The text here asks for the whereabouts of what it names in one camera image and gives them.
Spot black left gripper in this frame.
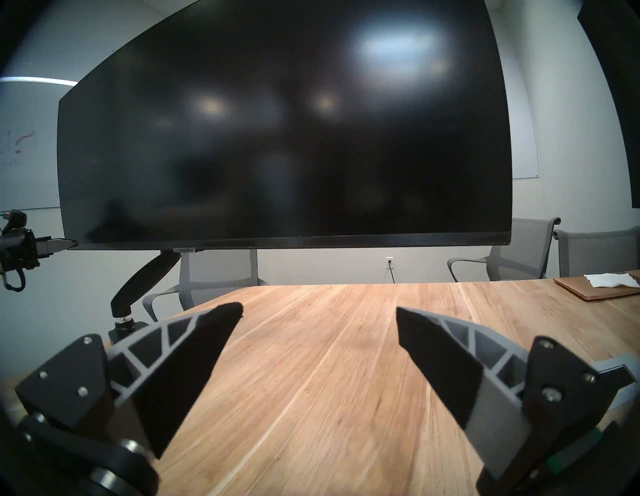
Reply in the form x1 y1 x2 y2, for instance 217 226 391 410
0 227 79 273

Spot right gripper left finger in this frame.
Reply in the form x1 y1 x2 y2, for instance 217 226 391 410
15 301 244 496

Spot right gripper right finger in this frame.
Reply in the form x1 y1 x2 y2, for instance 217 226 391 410
396 306 638 496

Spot black curved computer monitor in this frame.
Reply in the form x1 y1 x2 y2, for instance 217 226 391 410
56 0 514 251

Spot gray mesh office chair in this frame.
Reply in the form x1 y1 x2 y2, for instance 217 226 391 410
447 217 562 283
553 226 640 278
142 248 268 323

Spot glass whiteboard with scribbles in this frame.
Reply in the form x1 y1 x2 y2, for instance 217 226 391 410
0 77 81 212

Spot silver table power outlet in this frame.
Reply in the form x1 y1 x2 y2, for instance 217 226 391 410
592 352 640 413

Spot brown leather desk mat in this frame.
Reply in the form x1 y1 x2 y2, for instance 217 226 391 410
552 270 640 302

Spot white paper napkin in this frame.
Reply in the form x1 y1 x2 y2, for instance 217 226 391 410
584 272 640 289

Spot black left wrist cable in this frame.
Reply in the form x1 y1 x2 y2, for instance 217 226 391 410
0 267 27 293

